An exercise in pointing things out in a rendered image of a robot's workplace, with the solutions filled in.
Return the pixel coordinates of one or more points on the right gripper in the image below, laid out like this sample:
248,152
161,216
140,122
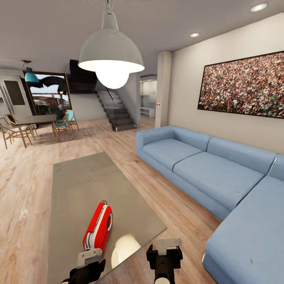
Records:
171,259

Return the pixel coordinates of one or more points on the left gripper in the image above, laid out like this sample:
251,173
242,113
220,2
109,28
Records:
91,272

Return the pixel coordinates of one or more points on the stairs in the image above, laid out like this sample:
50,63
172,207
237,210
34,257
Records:
81,81

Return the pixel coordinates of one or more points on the radio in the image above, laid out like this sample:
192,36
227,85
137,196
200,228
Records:
99,228

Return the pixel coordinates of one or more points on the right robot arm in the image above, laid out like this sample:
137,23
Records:
164,261

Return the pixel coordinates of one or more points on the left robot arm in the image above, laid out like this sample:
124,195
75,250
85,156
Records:
86,273

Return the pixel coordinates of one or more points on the room light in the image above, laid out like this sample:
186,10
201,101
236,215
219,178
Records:
110,44
30,76

